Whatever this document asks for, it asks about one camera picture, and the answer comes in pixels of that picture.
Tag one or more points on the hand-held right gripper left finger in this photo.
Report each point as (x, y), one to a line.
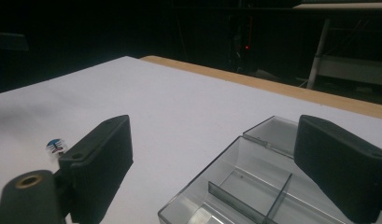
(101, 161)

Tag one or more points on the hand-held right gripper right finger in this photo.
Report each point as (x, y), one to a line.
(341, 165)

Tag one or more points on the small white blue printed item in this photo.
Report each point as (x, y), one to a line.
(56, 146)

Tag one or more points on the clear grey plastic compartment box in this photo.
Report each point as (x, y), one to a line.
(247, 186)

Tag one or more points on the dark monitor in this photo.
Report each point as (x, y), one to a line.
(9, 41)

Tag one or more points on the dark stand with red light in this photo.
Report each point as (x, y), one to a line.
(241, 40)

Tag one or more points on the white metal frame table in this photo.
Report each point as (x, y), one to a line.
(347, 62)

